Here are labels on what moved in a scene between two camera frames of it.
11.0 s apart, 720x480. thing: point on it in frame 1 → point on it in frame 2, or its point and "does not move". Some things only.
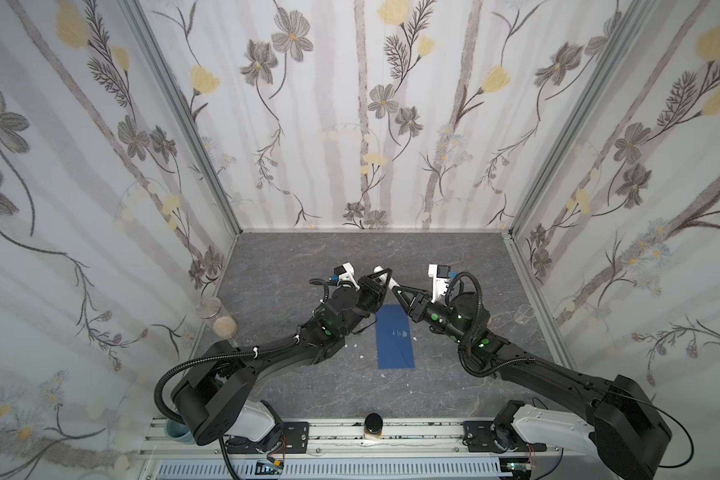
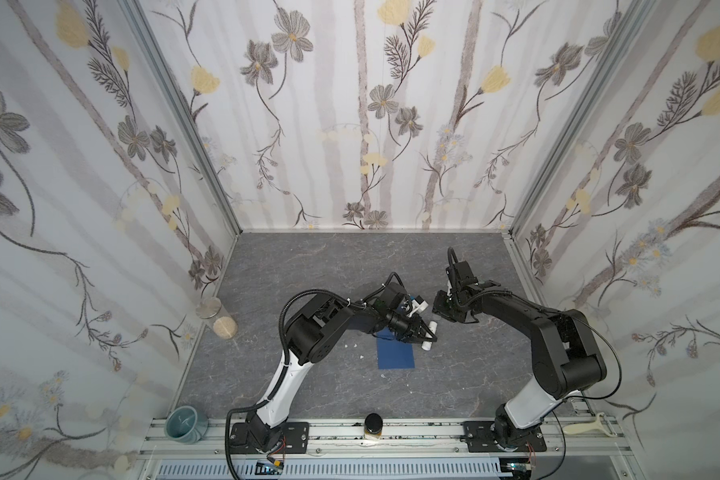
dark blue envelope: (394, 338) does not move
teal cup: (179, 431) does not move
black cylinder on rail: (373, 425) does not move
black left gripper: (369, 289) → (414, 327)
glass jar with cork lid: (224, 324) does not move
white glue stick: (384, 277) → (433, 326)
